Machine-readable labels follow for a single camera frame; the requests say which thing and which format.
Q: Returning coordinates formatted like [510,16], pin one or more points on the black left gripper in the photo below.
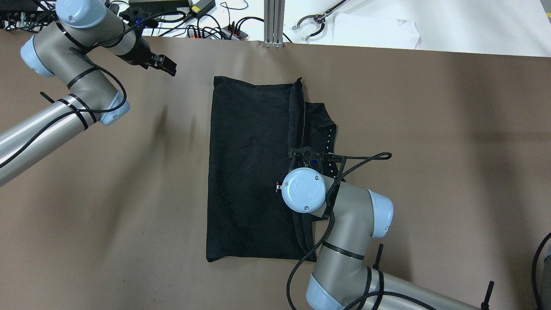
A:
[140,50]

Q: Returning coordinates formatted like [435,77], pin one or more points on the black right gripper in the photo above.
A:
[281,186]

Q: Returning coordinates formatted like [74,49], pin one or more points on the black printed t-shirt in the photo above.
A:
[253,131]

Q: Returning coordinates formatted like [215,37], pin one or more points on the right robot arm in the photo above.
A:
[340,280]

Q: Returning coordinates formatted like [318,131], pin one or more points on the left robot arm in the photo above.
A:
[94,94]

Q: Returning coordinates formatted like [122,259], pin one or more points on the black power adapter box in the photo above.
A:
[158,6]

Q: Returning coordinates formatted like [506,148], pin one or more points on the black power brick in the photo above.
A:
[198,9]

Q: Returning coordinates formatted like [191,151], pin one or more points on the black and red power strip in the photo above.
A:
[193,31]

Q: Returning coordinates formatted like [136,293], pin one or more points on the black electronics cluster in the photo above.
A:
[26,15]

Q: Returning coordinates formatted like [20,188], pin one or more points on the grabber reach tool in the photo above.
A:
[318,19]

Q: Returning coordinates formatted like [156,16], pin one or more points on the aluminium frame post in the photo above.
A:
[273,23]

